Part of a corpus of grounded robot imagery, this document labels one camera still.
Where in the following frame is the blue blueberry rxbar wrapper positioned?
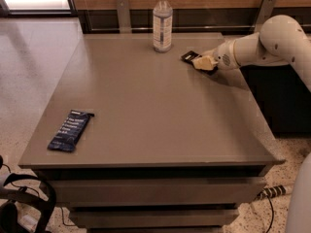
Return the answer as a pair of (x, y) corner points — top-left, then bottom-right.
(48, 110), (94, 152)

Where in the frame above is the black chocolate rxbar wrapper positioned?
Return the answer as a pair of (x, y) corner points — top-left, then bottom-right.
(181, 50), (218, 75)

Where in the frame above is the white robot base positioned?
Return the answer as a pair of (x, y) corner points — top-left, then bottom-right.
(285, 153), (311, 233)

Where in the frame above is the left metal wall bracket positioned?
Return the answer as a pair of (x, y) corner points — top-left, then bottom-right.
(116, 0), (131, 34)

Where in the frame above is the grey drawer cabinet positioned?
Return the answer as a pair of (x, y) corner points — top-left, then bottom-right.
(19, 33), (282, 233)

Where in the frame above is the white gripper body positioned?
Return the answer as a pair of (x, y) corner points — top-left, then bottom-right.
(213, 40), (240, 70)

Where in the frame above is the striped cable plug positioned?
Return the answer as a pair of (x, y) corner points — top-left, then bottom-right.
(256, 184), (293, 200)

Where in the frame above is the metal wall bracket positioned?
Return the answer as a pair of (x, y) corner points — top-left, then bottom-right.
(116, 0), (131, 34)
(254, 0), (277, 32)

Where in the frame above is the clear plastic water bottle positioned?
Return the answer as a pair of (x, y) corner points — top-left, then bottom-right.
(153, 0), (173, 52)

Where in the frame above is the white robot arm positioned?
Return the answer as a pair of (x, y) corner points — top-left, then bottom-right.
(192, 15), (311, 91)

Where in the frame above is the right metal wall bracket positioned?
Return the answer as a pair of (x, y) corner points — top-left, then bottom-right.
(254, 0), (277, 32)

